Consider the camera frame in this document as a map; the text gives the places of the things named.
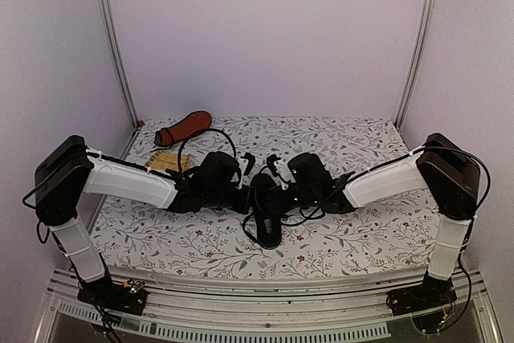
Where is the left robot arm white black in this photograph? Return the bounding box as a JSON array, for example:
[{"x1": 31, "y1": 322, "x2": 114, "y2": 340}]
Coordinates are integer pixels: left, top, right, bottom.
[{"x1": 22, "y1": 135, "x2": 255, "y2": 306}]

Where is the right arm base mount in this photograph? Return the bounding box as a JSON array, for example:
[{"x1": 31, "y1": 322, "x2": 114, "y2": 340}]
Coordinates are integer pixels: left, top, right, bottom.
[{"x1": 385, "y1": 276, "x2": 457, "y2": 316}]

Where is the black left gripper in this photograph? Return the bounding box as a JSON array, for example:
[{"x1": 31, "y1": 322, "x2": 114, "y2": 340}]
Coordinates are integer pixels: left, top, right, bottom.
[{"x1": 205, "y1": 185, "x2": 259, "y2": 215}]

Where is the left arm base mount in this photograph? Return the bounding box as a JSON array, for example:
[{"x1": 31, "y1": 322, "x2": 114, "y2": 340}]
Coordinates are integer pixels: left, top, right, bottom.
[{"x1": 77, "y1": 277, "x2": 149, "y2": 316}]

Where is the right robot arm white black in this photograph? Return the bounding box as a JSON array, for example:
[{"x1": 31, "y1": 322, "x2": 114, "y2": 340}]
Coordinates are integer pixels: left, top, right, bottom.
[{"x1": 267, "y1": 133, "x2": 491, "y2": 308}]

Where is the right aluminium frame post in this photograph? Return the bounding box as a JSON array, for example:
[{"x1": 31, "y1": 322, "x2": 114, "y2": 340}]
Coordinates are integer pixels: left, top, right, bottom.
[{"x1": 394, "y1": 0, "x2": 436, "y2": 132}]

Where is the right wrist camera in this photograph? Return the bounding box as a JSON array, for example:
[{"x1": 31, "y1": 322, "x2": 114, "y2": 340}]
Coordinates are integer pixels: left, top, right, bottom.
[{"x1": 266, "y1": 154, "x2": 290, "y2": 190}]

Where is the black shoelace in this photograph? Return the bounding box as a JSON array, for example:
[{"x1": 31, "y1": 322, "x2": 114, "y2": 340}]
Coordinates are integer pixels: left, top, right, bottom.
[{"x1": 242, "y1": 186, "x2": 266, "y2": 244}]

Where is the left aluminium frame post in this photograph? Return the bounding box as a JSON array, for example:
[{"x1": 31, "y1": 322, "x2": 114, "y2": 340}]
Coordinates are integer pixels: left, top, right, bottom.
[{"x1": 98, "y1": 0, "x2": 140, "y2": 129}]

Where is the woven bamboo tray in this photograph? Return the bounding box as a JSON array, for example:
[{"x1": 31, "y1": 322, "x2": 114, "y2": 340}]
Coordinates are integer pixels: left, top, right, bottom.
[{"x1": 145, "y1": 151, "x2": 190, "y2": 172}]

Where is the aluminium frame post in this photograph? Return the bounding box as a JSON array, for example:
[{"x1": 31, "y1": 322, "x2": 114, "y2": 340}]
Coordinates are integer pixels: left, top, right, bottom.
[
  {"x1": 98, "y1": 0, "x2": 140, "y2": 129},
  {"x1": 394, "y1": 0, "x2": 436, "y2": 132}
]

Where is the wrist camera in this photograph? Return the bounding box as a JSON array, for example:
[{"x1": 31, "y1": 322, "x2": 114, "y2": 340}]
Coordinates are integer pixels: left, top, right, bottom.
[
  {"x1": 236, "y1": 152, "x2": 255, "y2": 190},
  {"x1": 266, "y1": 154, "x2": 290, "y2": 190}
]

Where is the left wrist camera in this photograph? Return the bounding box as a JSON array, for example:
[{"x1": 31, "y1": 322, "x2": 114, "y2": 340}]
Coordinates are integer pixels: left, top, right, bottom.
[{"x1": 236, "y1": 152, "x2": 255, "y2": 190}]

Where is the floral tablecloth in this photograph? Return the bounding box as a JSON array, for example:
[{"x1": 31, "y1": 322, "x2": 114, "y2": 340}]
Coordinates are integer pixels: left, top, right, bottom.
[{"x1": 91, "y1": 116, "x2": 439, "y2": 280}]

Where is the red-soled shoe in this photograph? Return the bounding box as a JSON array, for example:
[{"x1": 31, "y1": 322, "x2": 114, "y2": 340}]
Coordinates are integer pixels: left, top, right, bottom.
[{"x1": 154, "y1": 111, "x2": 212, "y2": 148}]

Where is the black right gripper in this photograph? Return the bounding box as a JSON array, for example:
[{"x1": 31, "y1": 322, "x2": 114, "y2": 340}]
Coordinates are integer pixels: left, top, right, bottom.
[{"x1": 259, "y1": 185, "x2": 319, "y2": 214}]

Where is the black shoe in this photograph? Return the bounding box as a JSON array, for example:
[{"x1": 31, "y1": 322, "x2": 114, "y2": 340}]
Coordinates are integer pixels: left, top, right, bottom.
[{"x1": 251, "y1": 173, "x2": 282, "y2": 250}]

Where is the front aluminium rail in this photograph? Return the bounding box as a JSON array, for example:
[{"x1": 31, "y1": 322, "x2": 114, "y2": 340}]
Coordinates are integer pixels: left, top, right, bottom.
[{"x1": 34, "y1": 270, "x2": 503, "y2": 343}]

